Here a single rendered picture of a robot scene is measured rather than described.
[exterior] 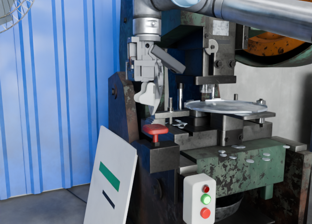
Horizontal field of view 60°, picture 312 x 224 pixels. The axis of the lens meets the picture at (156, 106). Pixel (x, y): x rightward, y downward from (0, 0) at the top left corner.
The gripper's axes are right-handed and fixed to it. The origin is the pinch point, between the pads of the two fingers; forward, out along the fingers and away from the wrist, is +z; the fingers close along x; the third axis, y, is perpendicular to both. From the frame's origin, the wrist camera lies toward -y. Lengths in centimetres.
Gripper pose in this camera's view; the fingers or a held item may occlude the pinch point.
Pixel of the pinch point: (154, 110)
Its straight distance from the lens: 76.1
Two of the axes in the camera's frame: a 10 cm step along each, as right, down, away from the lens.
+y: -9.1, 0.6, -4.2
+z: 0.0, 9.9, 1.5
